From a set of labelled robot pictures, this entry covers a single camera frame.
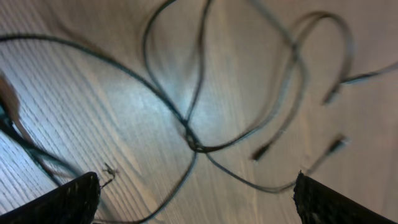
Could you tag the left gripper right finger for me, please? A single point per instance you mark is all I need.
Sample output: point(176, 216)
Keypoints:
point(319, 204)

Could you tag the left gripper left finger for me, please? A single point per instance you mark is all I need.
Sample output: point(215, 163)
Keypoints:
point(74, 202)

